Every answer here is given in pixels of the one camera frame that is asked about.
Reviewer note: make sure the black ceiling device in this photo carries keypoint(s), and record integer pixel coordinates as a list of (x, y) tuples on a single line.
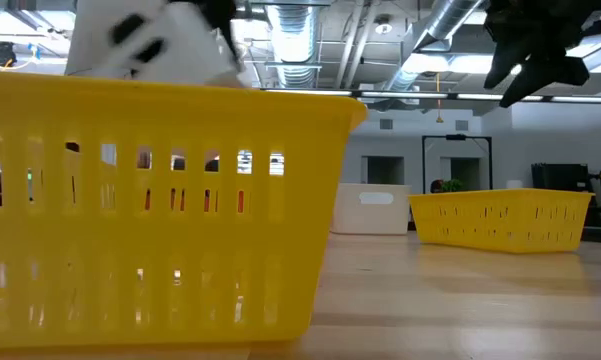
[(2, 54)]

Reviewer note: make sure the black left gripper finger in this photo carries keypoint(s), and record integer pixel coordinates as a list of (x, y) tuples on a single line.
[(231, 47)]

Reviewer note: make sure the black frame stand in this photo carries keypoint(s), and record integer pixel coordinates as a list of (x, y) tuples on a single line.
[(424, 165)]

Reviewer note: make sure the green potted plant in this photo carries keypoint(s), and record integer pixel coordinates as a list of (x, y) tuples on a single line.
[(452, 185)]

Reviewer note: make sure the black monitor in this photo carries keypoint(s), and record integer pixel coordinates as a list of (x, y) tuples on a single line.
[(560, 177)]

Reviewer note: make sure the orange slotted plastic basket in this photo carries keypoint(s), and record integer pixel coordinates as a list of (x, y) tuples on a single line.
[(240, 201)]

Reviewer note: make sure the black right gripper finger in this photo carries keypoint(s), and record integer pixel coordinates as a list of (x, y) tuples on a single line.
[(545, 77), (502, 62)]

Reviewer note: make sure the yellow slotted plastic basket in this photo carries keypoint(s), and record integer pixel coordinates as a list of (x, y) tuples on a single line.
[(500, 220), (155, 260)]

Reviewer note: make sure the silver ribbed ventilation duct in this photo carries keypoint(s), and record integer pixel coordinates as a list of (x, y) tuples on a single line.
[(440, 25), (292, 40)]

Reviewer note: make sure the ceiling light strip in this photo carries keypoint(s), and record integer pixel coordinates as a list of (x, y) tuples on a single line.
[(430, 94)]

